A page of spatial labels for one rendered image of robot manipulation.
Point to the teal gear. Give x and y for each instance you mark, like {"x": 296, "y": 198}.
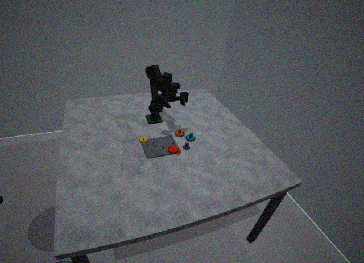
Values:
{"x": 190, "y": 137}

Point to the yellow gear with black stripe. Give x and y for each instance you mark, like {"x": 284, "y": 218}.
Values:
{"x": 143, "y": 140}

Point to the purple gear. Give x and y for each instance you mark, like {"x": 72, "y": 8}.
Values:
{"x": 186, "y": 146}

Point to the orange gear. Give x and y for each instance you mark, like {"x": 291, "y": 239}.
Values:
{"x": 179, "y": 133}

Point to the red gear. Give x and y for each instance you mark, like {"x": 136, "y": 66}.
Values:
{"x": 170, "y": 149}

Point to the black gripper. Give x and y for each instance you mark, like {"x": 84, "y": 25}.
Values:
{"x": 165, "y": 98}

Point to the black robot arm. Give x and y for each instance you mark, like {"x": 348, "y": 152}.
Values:
{"x": 159, "y": 82}

